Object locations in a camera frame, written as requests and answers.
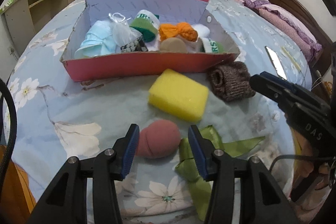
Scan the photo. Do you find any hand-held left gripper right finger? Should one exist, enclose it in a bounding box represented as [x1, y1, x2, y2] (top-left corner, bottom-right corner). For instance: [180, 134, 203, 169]
[188, 125, 298, 224]

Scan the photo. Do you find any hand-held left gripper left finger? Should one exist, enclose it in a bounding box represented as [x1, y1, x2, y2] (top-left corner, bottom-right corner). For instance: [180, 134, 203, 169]
[28, 123, 140, 224]

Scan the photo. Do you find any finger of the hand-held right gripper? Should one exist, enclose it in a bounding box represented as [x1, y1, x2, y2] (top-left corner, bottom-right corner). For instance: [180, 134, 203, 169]
[249, 74, 290, 109]
[261, 71, 298, 92]

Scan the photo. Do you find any pink makeup sponge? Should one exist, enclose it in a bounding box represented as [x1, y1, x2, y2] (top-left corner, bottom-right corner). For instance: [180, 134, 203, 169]
[135, 120, 181, 159]

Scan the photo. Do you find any brown knitted sock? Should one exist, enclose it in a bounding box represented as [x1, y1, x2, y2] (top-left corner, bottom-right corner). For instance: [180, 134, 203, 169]
[207, 61, 256, 102]

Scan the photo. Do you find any red cardboard box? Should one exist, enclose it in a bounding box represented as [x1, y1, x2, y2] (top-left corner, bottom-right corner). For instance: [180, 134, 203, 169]
[60, 0, 240, 82]

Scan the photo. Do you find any beige makeup sponge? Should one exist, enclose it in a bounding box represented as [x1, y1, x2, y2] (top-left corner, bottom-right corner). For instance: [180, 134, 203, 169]
[160, 38, 188, 53]

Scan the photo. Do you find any orange cloth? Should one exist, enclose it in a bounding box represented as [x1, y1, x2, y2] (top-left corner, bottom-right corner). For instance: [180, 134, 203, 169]
[159, 22, 198, 42]

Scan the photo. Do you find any black white checked cloth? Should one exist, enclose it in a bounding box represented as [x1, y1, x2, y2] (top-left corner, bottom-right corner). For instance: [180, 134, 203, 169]
[121, 39, 148, 52]

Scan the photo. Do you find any blue face mask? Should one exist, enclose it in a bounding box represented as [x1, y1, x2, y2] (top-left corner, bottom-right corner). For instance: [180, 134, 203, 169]
[74, 20, 118, 58]

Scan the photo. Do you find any clear plastic bag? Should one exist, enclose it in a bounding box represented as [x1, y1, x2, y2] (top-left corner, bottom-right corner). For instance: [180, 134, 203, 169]
[108, 13, 143, 46]

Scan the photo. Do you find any person's right hand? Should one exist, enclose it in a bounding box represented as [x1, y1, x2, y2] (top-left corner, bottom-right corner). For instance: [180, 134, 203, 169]
[294, 132, 335, 191]

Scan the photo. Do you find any green ribbon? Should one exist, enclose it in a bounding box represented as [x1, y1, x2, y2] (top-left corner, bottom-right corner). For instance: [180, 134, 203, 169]
[175, 125, 266, 222]

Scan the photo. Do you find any smartphone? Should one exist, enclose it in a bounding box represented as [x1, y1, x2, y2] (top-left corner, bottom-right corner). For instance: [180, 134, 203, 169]
[265, 46, 288, 81]

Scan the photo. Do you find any pale yellow strip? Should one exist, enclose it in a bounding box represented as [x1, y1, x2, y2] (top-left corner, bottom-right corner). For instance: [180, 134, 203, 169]
[281, 46, 302, 70]

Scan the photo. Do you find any yellow sponge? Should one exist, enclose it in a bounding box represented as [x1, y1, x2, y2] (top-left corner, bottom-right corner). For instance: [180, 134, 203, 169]
[148, 68, 210, 123]

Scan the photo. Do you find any grey desk with shelves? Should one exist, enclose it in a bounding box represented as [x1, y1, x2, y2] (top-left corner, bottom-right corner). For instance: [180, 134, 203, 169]
[1, 0, 69, 56]

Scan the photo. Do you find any green white package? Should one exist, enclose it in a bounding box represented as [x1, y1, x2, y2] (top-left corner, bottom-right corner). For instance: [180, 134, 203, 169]
[1, 0, 22, 8]

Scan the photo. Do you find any thin black cable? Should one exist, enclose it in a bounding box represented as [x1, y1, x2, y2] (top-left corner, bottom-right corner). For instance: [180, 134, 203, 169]
[270, 154, 336, 172]

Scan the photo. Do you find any thick black cable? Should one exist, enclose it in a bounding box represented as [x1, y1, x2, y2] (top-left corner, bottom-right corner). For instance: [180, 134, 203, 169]
[0, 80, 17, 180]

